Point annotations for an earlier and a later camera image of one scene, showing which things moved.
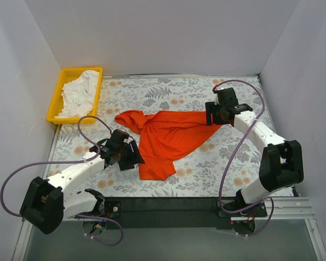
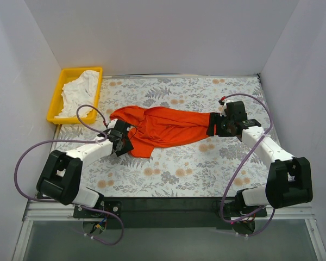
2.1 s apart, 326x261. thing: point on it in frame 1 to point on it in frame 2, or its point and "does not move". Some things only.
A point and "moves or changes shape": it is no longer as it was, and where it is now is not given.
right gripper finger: (216, 110) to (214, 117)
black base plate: (165, 213) does not move
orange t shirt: (162, 136) moves or changes shape
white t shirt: (78, 95) does not move
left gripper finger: (134, 157) to (127, 147)
